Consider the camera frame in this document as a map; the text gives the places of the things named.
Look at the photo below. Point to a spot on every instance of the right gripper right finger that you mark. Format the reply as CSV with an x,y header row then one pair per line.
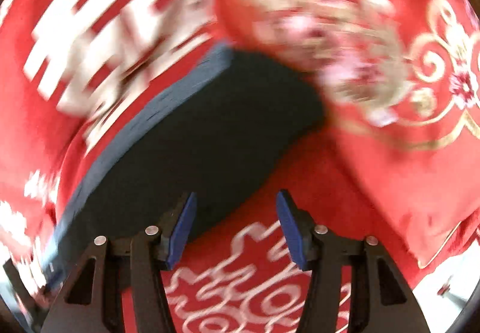
x,y
381,300

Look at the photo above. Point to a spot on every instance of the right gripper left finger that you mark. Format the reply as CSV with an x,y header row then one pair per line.
x,y
91,297

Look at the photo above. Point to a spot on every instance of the black pants with blue waistband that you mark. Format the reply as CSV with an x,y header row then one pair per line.
x,y
218,132

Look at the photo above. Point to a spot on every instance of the red embroidered floral cushion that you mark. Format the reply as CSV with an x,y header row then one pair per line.
x,y
400,81

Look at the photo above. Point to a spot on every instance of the red sofa cover with lettering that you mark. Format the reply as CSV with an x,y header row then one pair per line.
x,y
73,72

